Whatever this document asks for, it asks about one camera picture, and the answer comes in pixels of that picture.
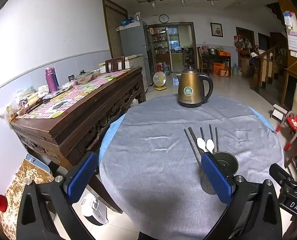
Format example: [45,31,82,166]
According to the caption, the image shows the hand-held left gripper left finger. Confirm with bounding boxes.
[16,151,99,240]

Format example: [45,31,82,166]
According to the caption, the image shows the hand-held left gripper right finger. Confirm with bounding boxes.
[201,152,282,240]

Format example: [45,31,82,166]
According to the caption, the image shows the metal utensil holder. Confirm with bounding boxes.
[200,151,239,195]

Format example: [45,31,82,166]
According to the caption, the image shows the white floor appliance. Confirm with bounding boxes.
[81,193,109,226]

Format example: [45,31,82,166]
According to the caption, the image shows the light blue table cover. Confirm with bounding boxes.
[99,105,275,163]

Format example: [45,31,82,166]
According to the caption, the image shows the carved wooden sideboard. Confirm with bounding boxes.
[10,67,147,214]

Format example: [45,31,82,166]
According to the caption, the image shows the white step stool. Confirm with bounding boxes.
[270,104,289,120]

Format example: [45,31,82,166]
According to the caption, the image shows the gold patterned cloth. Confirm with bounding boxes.
[0,159,55,238]

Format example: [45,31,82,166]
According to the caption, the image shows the grey tablecloth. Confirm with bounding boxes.
[99,94,285,240]

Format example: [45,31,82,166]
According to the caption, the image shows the pink checkered cloth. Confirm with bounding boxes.
[16,70,129,119]

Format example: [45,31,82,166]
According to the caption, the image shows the red round object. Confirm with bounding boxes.
[0,194,8,213]

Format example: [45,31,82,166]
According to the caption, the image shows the bronze electric kettle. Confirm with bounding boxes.
[176,64,214,108]

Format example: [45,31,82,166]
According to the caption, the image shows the clear plastic bag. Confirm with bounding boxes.
[0,102,21,124]

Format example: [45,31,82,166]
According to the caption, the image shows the purple water bottle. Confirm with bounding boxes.
[45,67,59,93]

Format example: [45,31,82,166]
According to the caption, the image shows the bowl with green lid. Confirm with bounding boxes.
[75,70,94,83]

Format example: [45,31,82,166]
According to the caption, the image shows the wooden stair railing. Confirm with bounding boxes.
[250,44,289,90]

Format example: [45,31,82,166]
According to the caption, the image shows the round fan yellow base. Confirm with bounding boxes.
[152,71,167,91]

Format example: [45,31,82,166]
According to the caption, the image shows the brown wooden chair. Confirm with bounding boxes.
[105,57,126,73]

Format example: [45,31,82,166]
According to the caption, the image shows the dark wooden dining table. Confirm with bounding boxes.
[201,52,232,78]

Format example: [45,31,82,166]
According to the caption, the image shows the white chest freezer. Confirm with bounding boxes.
[99,54,149,85]

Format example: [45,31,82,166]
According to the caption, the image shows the pantry shelf with jars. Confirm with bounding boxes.
[148,25,168,72]

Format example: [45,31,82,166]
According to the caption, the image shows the grey refrigerator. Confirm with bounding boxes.
[117,20,155,85]

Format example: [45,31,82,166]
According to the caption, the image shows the pink wall calendar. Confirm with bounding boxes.
[283,10,297,54]

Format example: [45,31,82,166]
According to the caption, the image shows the hanging bags on wall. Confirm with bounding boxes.
[234,34,252,50]

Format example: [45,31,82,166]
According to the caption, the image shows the framed wall picture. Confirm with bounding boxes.
[210,22,223,38]

